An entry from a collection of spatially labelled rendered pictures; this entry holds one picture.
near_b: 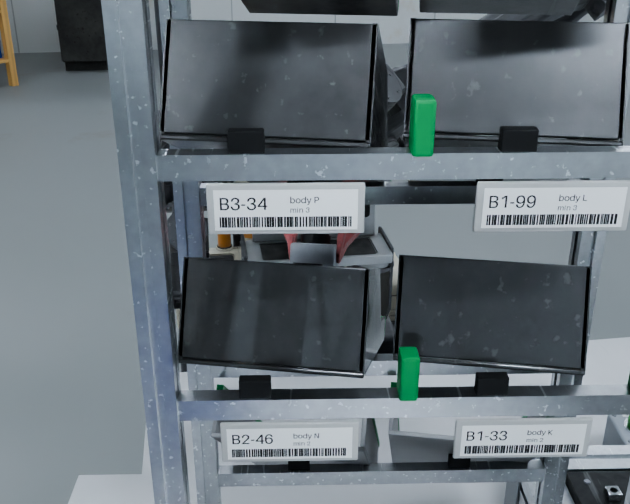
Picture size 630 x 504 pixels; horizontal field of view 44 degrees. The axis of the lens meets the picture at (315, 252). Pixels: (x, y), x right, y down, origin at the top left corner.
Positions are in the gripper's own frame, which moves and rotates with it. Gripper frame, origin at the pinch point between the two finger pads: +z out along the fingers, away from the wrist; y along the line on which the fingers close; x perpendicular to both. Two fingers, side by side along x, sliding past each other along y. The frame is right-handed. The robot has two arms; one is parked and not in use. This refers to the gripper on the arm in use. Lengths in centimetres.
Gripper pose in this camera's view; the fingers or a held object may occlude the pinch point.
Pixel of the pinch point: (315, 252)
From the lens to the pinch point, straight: 78.9
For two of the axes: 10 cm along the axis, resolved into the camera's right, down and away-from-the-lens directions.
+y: 9.9, 0.4, -0.9
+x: 0.5, 6.4, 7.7
